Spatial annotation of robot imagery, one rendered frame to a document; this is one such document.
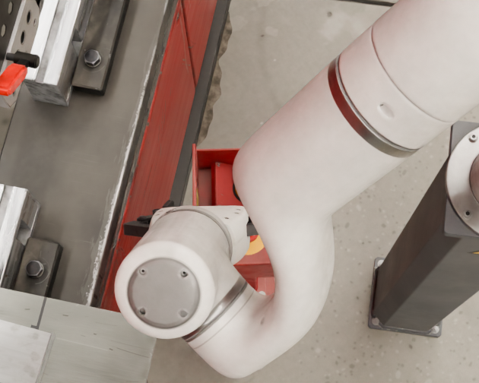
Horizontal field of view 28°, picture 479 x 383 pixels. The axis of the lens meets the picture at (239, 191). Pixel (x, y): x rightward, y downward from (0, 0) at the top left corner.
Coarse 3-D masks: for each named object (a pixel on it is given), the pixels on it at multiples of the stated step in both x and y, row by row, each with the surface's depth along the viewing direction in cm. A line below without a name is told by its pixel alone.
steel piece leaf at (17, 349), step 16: (0, 320) 138; (0, 336) 137; (16, 336) 137; (32, 336) 137; (48, 336) 137; (0, 352) 136; (16, 352) 136; (32, 352) 136; (48, 352) 136; (0, 368) 136; (16, 368) 136; (32, 368) 136
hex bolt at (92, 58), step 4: (88, 52) 158; (92, 52) 158; (96, 52) 158; (84, 56) 158; (88, 56) 158; (92, 56) 158; (96, 56) 158; (88, 60) 158; (92, 60) 158; (96, 60) 158; (100, 60) 159; (88, 64) 159; (92, 64) 158; (96, 64) 159
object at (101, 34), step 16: (96, 0) 163; (112, 0) 162; (128, 0) 165; (96, 16) 162; (112, 16) 162; (96, 32) 161; (112, 32) 161; (96, 48) 160; (112, 48) 160; (80, 64) 159; (112, 64) 162; (80, 80) 158; (96, 80) 158
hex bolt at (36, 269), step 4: (28, 264) 148; (32, 264) 148; (36, 264) 148; (40, 264) 149; (28, 268) 148; (32, 268) 148; (36, 268) 148; (40, 268) 148; (28, 272) 148; (32, 272) 148; (36, 272) 148; (40, 272) 149; (32, 276) 149; (36, 276) 148
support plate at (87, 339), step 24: (0, 288) 139; (0, 312) 138; (24, 312) 138; (48, 312) 138; (72, 312) 138; (96, 312) 138; (72, 336) 137; (96, 336) 137; (120, 336) 137; (144, 336) 137; (48, 360) 136; (72, 360) 136; (96, 360) 136; (120, 360) 136; (144, 360) 136
